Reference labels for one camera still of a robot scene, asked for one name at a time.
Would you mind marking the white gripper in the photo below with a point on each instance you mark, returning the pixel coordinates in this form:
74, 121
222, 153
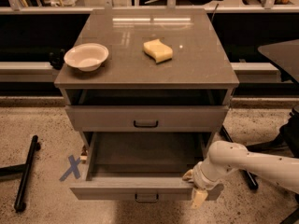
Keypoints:
198, 177

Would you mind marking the grey drawer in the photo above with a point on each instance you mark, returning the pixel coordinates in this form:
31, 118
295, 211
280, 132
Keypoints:
141, 167
133, 118

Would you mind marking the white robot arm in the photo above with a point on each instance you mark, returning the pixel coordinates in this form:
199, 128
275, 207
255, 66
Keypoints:
224, 158

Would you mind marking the grey drawer cabinet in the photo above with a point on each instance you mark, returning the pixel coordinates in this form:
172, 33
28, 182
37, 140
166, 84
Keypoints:
199, 73

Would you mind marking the grey top drawer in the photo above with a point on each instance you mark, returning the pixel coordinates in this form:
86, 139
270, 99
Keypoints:
133, 118

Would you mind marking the blue tape cross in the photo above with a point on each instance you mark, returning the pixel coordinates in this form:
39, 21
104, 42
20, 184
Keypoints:
73, 169

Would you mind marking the yellow sponge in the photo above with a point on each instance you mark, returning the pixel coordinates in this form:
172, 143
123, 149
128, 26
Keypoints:
158, 50

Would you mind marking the dark round table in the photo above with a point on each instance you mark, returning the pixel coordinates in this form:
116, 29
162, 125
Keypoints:
284, 55

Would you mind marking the white bowl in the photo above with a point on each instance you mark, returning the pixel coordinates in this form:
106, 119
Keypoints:
86, 57

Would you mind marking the black stand leg left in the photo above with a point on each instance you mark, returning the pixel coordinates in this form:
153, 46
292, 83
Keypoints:
23, 169

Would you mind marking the black clamp knob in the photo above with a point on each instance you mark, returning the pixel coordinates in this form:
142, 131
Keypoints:
57, 62

